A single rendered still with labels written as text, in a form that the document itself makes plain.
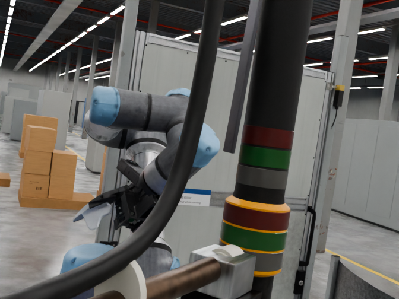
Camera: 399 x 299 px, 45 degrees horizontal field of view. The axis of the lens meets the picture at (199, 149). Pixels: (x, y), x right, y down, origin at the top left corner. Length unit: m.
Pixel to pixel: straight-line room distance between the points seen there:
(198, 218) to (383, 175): 8.77
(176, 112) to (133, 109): 0.08
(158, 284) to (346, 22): 7.22
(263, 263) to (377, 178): 10.72
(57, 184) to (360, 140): 6.80
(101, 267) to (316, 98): 2.44
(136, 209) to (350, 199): 10.71
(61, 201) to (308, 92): 5.87
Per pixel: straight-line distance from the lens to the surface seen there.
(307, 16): 0.32
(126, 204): 0.97
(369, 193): 11.16
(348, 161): 11.71
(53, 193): 7.99
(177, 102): 0.94
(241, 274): 0.28
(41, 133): 7.85
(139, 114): 0.92
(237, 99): 0.30
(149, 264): 1.11
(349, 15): 7.42
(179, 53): 2.22
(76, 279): 0.18
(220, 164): 2.33
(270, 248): 0.31
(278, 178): 0.31
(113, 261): 0.20
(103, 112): 0.91
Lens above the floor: 1.63
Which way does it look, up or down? 3 degrees down
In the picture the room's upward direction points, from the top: 8 degrees clockwise
